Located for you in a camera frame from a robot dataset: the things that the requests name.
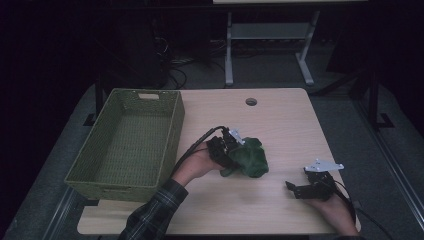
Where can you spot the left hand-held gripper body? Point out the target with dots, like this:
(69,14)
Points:
(220,148)

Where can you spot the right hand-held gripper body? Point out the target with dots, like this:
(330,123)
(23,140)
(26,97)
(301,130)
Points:
(321,186)

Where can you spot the dark green cloth garment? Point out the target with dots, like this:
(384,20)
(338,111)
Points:
(250,158)

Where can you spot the green woven basket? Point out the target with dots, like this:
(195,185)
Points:
(133,143)

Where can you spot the person's left hand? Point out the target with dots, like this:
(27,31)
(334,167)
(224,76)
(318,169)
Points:
(196,165)

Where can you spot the person's right hand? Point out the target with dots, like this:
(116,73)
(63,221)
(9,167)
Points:
(336,213)

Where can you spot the black metal stand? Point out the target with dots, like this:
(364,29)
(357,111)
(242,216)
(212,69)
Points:
(374,100)
(98,100)

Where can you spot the metal floor rail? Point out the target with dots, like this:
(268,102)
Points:
(393,163)
(58,213)

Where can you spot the white shelf frame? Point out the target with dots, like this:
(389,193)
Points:
(266,31)

